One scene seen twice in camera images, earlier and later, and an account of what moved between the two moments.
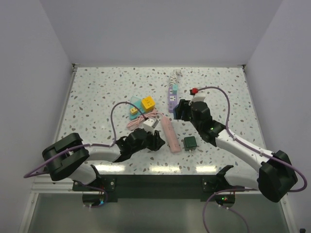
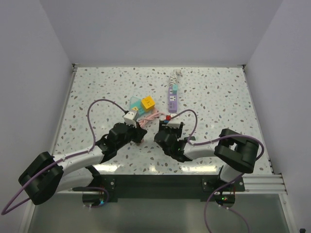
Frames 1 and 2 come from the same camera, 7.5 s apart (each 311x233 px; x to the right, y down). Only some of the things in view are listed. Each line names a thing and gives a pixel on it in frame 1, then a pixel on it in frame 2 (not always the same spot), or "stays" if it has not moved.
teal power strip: [136, 103] stays
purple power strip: [172, 100] stays
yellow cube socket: [147, 104] stays
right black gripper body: [195, 123] → [175, 133]
